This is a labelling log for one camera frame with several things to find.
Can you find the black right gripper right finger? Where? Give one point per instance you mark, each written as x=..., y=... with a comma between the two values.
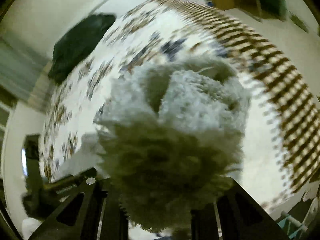
x=234, y=215

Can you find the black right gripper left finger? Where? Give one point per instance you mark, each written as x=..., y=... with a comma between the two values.
x=92, y=211

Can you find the grey fluffy fleece pants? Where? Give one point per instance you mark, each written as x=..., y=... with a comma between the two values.
x=167, y=137

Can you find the floral plush bed blanket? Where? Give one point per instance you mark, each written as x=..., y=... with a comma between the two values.
x=280, y=149

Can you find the green striped curtain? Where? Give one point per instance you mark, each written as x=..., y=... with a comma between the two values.
x=25, y=77

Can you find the dark green pillow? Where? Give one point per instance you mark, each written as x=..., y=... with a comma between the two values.
x=77, y=44

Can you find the green metal chair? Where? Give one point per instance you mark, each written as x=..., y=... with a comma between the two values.
x=270, y=0

